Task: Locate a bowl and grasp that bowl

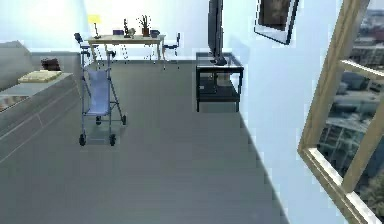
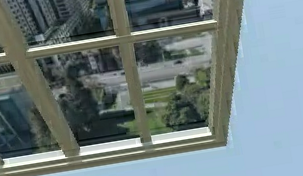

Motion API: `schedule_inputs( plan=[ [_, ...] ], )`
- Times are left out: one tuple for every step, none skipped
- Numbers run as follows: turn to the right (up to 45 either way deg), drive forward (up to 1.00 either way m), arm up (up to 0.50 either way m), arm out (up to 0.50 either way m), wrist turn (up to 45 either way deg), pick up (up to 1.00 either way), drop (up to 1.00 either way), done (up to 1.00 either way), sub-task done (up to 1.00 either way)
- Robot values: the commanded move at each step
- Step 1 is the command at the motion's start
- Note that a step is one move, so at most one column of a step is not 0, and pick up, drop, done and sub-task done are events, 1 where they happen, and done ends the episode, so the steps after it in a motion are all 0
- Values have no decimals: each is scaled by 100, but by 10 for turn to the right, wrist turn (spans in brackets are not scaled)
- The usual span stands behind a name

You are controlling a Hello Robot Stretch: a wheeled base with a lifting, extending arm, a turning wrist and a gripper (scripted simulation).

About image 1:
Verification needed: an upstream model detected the black television stand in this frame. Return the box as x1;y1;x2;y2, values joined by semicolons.
195;51;245;113

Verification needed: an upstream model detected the blue metal chair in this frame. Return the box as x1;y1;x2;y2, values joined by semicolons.
162;32;182;71
79;42;105;69

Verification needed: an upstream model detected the black television set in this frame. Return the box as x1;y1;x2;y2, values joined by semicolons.
207;0;228;66

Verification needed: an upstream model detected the blue wheeled walker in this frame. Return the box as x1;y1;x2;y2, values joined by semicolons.
73;32;128;147

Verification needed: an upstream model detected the potted house plant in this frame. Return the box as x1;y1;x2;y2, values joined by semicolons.
137;14;152;38

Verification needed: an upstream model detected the light wooden table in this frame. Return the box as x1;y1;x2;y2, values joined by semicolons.
86;34;167;63

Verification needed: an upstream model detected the dark statuette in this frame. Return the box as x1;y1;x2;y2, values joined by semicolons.
123;18;132;39

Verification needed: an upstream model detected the black framed picture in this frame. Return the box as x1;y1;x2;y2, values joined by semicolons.
253;0;300;46

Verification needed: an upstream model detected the yellow table lamp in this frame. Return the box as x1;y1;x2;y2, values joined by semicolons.
87;14;102;40

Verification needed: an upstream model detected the dark brown cushion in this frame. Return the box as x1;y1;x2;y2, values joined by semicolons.
40;57;62;72

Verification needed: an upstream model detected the wooden framed window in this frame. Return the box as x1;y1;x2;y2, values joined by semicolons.
297;0;384;224

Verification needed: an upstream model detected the yellow cushion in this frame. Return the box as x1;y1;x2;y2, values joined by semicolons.
17;69;64;84

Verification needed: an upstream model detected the grey sofa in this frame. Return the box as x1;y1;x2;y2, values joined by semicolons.
0;40;83;163

